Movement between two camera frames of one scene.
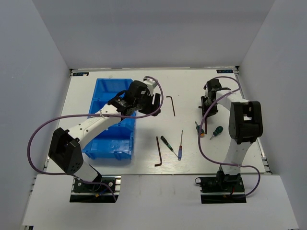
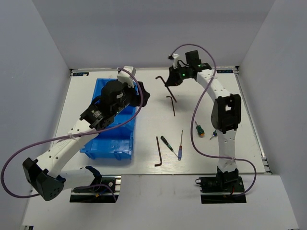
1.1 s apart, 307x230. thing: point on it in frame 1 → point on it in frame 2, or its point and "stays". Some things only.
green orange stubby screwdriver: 202,133 stays
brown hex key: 206,124 → 168,88
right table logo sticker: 225,71 stays
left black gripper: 157,101 → 135,101
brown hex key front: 159,153 stays
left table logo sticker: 80,74 stays
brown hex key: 172,104 stays
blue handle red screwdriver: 180,155 stays
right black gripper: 203,105 → 173,80
